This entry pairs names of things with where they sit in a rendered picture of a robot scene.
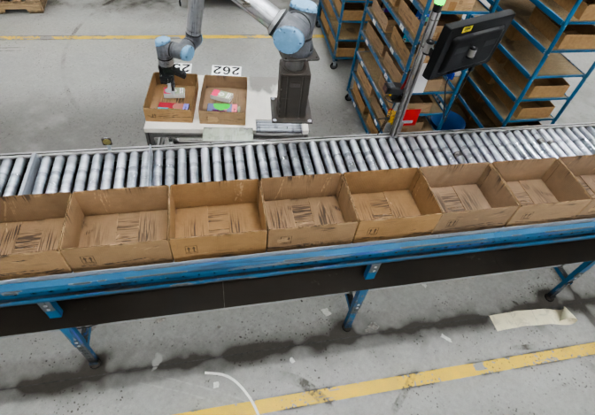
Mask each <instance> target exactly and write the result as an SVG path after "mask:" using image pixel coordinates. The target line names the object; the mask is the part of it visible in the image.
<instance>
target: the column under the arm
mask: <svg viewBox="0 0 595 415"><path fill-rule="evenodd" d="M285 63H286V62H284V61H282V59H280V63H279V76H278V89H277V97H270V103H271V115H272V123H291V124H312V123H313V120H312V114H311V109H310V104H309V99H308V95H309V88H310V81H311V71H310V66H309V62H308V61H304V65H303V69H302V70H301V71H297V72H294V71H291V70H289V69H287V68H286V66H285Z"/></svg>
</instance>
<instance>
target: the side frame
mask: <svg viewBox="0 0 595 415"><path fill-rule="evenodd" d="M592 230H593V231H592ZM582 231H583V232H582ZM528 237H529V238H528ZM515 239H516V240H515ZM587 239H595V221H591V222H583V223H574V224H566V225H558V226H549V227H532V228H524V229H516V230H507V231H499V232H491V233H482V234H467V235H458V236H450V237H442V238H433V239H425V240H417V241H408V242H393V243H384V244H376V245H368V246H359V247H350V248H342V249H333V250H318V251H309V252H301V253H293V254H284V255H276V256H268V257H252V258H244V259H235V260H227V261H219V262H210V263H202V264H194V265H178V266H169V267H160V268H152V269H144V270H135V271H127V272H119V273H103V274H95V275H86V276H78V277H70V278H61V279H53V280H45V281H29V282H21V283H12V284H4V285H0V308H2V307H10V306H17V305H25V304H39V303H48V302H55V301H63V300H70V299H78V298H86V297H93V296H108V295H116V294H123V293H131V292H139V291H146V290H154V289H162V288H177V287H184V286H192V285H199V284H207V283H214V282H223V281H237V280H245V279H252V278H260V277H268V276H275V275H284V274H291V273H305V272H313V271H321V270H328V269H337V268H344V267H352V266H360V265H374V264H381V263H389V262H397V261H405V260H413V259H420V258H428V257H442V256H450V255H458V254H466V253H473V252H481V251H488V250H503V249H511V248H519V247H526V246H534V245H542V244H549V243H557V242H572V241H579V240H587ZM458 245H459V246H458ZM433 248H434V249H433ZM409 250H410V251H409ZM395 252H397V253H395ZM369 255H371V256H369ZM329 259H331V260H329ZM315 261H317V262H315ZM301 263H303V264H301ZM258 267H260V268H258ZM244 269H245V270H244ZM229 271H230V272H229ZM199 274H200V275H199ZM182 276H184V277H182ZM167 278H168V279H167ZM151 280H153V281H151ZM135 281H136V282H135ZM118 283H120V284H118ZM101 285H103V286H101ZM84 287H86V288H84ZM68 288H70V289H68ZM33 293H34V294H33ZM15 295H16V296H15Z"/></svg>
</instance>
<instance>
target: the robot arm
mask: <svg viewBox="0 0 595 415"><path fill-rule="evenodd" d="M232 1H233V2H234V3H235V4H237V5H238V6H239V7H241V8H242V9H243V10H244V11H246V12H247V13H249V14H250V15H251V16H252V17H253V18H254V19H255V20H257V21H258V22H259V23H260V24H262V25H263V26H264V27H266V28H267V32H268V34H269V35H270V36H271V37H273V42H274V46H275V47H276V49H278V50H279V51H280V52H282V53H285V54H286V55H288V56H290V57H293V58H308V57H310V56H311V55H312V54H313V39H312V38H313V30H314V25H315V20H316V15H317V8H318V7H317V5H316V4H315V3H314V2H312V1H310V0H291V1H290V8H289V11H287V10H286V9H283V10H280V9H278V8H277V7H276V6H275V5H273V4H272V3H271V2H269V1H268V0H232ZM204 2H205V0H189V3H188V15H187V26H186V34H185V37H184V38H183V39H182V40H181V42H172V41H171V39H170V37H168V36H160V37H158V38H156V39H155V46H156V51H157V56H158V69H159V78H160V83H161V84H167V86H168V88H166V89H165V92H166V93H171V94H173V97H174V96H175V92H174V88H175V84H174V75H176V76H178V77H181V78H183V79H185V78H186V76H187V75H186V73H185V72H184V71H182V70H180V69H178V68H175V67H173V65H174V58H177V59H180V60H183V61H190V60H191V59H192V58H193V57H194V54H195V49H196V48H197V47H198V46H200V44H201V43H202V41H203V36H202V34H201V27H202V19H203V11H204ZM171 87H172V88H171Z"/></svg>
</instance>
